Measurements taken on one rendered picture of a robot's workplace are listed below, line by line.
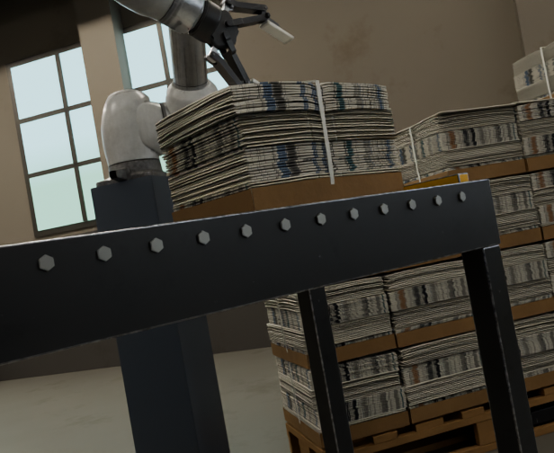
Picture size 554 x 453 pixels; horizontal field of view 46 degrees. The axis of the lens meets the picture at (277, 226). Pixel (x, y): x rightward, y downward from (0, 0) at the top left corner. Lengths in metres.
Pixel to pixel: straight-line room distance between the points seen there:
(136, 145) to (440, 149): 0.95
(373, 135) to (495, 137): 1.01
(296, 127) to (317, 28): 3.71
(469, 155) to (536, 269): 0.43
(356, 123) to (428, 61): 3.42
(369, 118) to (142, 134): 0.83
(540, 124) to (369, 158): 1.16
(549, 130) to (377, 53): 2.52
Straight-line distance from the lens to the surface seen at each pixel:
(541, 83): 2.69
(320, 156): 1.20
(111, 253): 0.76
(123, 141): 1.93
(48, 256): 0.73
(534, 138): 2.33
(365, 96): 1.31
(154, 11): 1.25
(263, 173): 1.11
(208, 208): 1.20
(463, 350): 2.14
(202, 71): 1.92
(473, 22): 4.72
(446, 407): 2.13
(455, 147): 2.18
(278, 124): 1.15
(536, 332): 2.28
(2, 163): 5.97
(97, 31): 5.39
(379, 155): 1.30
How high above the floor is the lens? 0.75
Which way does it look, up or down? 1 degrees up
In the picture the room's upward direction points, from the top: 10 degrees counter-clockwise
